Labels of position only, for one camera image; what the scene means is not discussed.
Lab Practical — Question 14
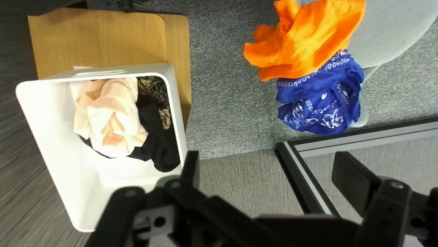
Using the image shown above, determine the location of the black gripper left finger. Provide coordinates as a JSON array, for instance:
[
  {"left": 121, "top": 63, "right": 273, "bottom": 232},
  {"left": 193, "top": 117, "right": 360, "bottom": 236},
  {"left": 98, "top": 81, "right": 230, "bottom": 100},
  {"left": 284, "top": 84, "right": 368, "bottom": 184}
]
[{"left": 84, "top": 149, "right": 257, "bottom": 247}]

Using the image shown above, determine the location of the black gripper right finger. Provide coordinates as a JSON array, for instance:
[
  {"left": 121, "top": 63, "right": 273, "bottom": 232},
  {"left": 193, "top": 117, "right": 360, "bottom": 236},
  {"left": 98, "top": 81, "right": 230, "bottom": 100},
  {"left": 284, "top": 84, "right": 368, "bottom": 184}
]
[{"left": 331, "top": 149, "right": 438, "bottom": 247}]

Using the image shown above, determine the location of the blue paisley bandana cloth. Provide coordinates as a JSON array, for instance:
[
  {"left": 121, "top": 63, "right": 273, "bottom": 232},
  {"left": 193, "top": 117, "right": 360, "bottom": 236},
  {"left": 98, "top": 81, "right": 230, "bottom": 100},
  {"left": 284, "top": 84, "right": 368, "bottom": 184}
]
[{"left": 275, "top": 48, "right": 366, "bottom": 136}]

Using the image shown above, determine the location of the black cloth with leopard print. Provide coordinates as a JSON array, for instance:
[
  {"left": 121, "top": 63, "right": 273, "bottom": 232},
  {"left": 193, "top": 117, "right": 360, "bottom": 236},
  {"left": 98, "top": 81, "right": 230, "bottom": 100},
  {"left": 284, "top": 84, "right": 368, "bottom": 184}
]
[{"left": 80, "top": 75, "right": 182, "bottom": 173}]

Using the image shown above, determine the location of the white plastic storage box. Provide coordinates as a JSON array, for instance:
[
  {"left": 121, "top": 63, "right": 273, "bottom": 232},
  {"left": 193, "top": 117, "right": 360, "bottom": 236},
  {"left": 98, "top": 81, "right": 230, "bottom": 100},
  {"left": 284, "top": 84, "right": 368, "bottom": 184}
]
[{"left": 13, "top": 62, "right": 188, "bottom": 233}]

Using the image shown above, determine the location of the peach cloth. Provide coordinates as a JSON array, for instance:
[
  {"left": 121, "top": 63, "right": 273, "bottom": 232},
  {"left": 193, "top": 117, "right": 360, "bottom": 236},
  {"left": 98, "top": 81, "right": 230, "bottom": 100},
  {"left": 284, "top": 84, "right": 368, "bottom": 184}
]
[{"left": 69, "top": 77, "right": 149, "bottom": 159}]

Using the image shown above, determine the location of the orange cloth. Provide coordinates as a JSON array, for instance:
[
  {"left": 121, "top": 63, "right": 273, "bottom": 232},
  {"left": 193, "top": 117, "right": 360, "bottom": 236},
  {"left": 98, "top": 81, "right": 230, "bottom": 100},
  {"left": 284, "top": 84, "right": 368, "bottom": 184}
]
[{"left": 242, "top": 0, "right": 368, "bottom": 84}]

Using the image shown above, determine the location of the brown flat board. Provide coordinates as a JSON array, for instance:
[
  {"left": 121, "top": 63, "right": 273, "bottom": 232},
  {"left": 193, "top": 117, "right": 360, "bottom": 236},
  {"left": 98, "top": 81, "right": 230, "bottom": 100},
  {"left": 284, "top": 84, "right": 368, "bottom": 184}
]
[{"left": 26, "top": 7, "right": 193, "bottom": 129}]

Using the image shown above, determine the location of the black glass wall frame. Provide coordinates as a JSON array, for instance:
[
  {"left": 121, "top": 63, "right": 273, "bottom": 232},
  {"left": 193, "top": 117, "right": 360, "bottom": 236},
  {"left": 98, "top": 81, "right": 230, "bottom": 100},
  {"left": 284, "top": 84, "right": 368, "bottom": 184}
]
[{"left": 272, "top": 119, "right": 438, "bottom": 218}]

